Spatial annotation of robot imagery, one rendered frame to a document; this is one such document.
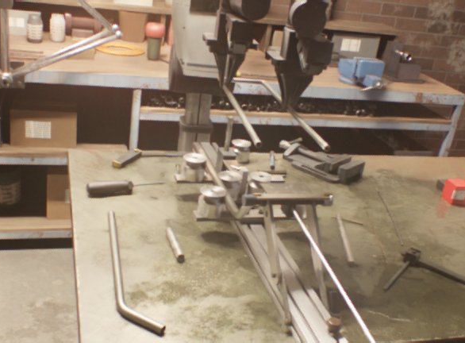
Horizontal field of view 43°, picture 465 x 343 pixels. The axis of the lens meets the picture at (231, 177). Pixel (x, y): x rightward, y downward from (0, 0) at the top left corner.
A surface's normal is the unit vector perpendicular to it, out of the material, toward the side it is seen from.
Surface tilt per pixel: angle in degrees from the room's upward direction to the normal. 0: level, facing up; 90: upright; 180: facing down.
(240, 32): 90
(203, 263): 0
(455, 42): 90
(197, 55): 90
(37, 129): 90
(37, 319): 0
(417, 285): 0
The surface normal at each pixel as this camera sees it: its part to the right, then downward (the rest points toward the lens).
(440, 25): 0.26, 0.42
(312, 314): 0.13, -0.91
